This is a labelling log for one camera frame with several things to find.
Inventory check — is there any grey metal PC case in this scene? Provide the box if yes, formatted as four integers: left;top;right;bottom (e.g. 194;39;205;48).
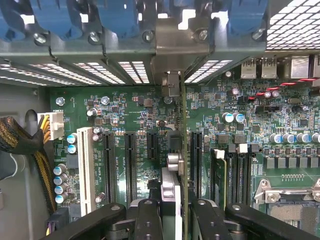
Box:
0;0;320;240

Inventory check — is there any white power connector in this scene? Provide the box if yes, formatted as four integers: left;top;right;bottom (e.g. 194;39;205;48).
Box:
36;111;65;142

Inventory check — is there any black braided cable bundle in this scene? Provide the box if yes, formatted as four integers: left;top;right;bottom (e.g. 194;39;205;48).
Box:
0;116;58;216

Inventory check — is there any silver rear port housing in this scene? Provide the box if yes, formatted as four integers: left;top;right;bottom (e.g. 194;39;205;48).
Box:
261;57;278;79
240;57;258;80
290;55;311;80

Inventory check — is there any green motherboard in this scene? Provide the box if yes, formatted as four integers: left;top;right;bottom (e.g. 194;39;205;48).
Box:
48;56;320;240

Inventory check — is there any metal CPU socket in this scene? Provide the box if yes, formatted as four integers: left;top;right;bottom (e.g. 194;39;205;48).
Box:
252;177;320;240

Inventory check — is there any black RAM slot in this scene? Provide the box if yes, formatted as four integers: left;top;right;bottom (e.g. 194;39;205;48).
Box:
226;144;238;208
237;143;252;206

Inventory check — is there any thin white wire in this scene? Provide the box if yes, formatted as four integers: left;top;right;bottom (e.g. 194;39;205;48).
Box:
0;152;26;181

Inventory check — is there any RAM stick with white clip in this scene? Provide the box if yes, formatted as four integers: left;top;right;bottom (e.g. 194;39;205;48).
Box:
211;148;228;211

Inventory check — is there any white PCI expansion slot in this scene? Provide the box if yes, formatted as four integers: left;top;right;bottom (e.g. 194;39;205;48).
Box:
76;126;97;218

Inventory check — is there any black connector with purple wires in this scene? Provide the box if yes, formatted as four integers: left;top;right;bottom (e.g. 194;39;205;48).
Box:
45;206;71;236

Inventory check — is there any silver bracket screw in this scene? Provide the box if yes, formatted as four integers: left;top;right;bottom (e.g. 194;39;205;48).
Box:
197;29;210;42
88;30;102;44
251;27;266;41
141;29;155;43
33;32;48;46

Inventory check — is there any long black expansion slot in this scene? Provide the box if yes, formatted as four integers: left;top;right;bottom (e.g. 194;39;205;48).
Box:
190;130;204;200
101;131;117;205
124;131;138;209

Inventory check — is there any red and black twisted wire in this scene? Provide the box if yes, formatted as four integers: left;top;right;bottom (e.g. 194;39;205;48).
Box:
247;77;320;101

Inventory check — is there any short black expansion slot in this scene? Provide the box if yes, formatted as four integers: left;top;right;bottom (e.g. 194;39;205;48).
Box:
146;131;159;161

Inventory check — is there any blue slot retention clip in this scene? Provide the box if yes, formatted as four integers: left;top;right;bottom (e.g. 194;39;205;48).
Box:
227;0;270;36
96;0;141;40
29;0;84;41

